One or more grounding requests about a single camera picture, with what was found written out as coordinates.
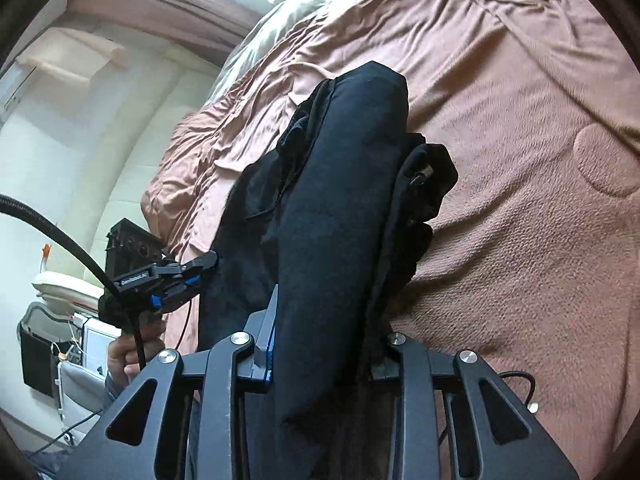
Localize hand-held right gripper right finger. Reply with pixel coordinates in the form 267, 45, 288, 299
370, 330, 581, 480

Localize person's left hand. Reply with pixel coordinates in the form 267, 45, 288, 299
106, 317, 167, 386

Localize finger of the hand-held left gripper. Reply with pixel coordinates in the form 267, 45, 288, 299
160, 251, 219, 282
151, 279, 202, 314

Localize black pants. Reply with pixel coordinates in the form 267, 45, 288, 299
197, 60, 460, 480

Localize beige bed sheet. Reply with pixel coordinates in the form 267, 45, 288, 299
202, 0, 331, 111

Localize white box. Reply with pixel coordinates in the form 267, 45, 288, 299
80, 316, 117, 376

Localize thin black cable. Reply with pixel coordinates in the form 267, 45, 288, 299
497, 370, 540, 413

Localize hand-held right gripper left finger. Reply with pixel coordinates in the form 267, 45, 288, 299
55, 285, 281, 480

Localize brown blanket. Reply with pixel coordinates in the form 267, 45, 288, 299
140, 0, 640, 480

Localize person's left forearm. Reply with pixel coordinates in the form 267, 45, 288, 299
102, 372, 131, 403

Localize beige wall shelf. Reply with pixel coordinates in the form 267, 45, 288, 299
15, 27, 126, 86

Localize black braided cable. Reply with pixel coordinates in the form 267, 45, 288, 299
0, 194, 151, 368

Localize white plastic seat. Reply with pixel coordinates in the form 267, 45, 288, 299
31, 270, 103, 316

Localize black bag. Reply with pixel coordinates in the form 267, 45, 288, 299
17, 304, 61, 396

